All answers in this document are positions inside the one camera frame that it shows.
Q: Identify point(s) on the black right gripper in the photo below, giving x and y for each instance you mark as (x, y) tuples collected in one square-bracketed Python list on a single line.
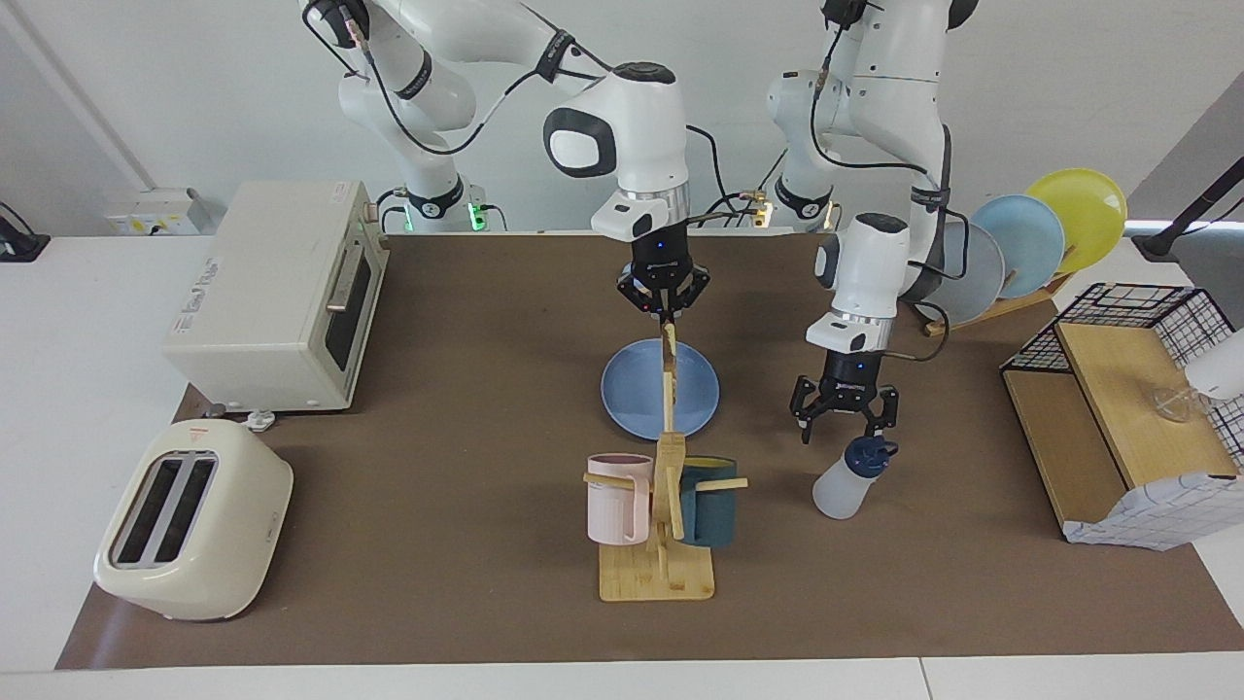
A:
[(661, 262)]

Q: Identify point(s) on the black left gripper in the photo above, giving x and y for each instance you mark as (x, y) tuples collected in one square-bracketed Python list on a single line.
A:
[(850, 379)]

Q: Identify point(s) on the translucent bottle with navy cap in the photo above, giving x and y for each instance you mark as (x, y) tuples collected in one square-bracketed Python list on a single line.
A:
[(841, 491)]

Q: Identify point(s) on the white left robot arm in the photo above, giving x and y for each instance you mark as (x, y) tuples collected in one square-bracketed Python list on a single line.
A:
[(865, 272)]

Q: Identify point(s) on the blue round plate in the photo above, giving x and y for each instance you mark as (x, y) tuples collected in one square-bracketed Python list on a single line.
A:
[(632, 389)]

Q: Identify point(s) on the wooden plate rack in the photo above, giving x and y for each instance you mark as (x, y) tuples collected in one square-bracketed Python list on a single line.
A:
[(982, 319)]

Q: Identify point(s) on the grey plate in rack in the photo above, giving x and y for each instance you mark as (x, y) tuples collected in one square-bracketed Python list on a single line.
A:
[(977, 282)]

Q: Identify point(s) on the light blue plate in rack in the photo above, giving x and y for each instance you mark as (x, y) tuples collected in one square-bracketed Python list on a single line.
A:
[(1030, 238)]

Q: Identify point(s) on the yellow plate in rack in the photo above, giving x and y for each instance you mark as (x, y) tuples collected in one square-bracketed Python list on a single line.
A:
[(1084, 209)]

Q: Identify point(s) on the dark teal mug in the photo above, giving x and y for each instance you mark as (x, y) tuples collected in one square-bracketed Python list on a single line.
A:
[(709, 510)]

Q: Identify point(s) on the pink mug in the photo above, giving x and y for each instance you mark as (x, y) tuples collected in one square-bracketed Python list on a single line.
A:
[(612, 506)]

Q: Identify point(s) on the wooden mug tree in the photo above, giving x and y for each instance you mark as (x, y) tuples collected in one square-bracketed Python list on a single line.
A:
[(656, 574)]

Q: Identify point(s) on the brown table mat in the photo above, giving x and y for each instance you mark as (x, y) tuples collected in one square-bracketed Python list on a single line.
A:
[(437, 486)]

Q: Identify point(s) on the white checkered cloth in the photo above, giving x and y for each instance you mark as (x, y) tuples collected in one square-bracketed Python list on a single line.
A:
[(1147, 510)]

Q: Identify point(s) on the clear glass cup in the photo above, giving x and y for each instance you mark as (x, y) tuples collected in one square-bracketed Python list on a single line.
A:
[(1174, 408)]

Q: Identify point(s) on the white cylindrical object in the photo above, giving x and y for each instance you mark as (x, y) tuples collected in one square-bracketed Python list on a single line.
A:
[(1220, 374)]

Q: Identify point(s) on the white toaster oven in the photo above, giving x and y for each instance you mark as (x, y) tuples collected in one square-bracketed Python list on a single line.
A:
[(262, 292)]

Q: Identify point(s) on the cream two-slot toaster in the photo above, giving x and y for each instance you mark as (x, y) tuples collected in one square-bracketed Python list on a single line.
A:
[(224, 525)]

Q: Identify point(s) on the black stand foot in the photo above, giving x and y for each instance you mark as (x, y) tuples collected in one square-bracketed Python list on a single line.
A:
[(19, 248)]

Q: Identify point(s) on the black camera stand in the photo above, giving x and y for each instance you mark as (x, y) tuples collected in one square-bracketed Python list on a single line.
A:
[(1161, 238)]

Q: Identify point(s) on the white wall power outlet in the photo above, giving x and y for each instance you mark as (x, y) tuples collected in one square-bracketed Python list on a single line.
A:
[(155, 209)]

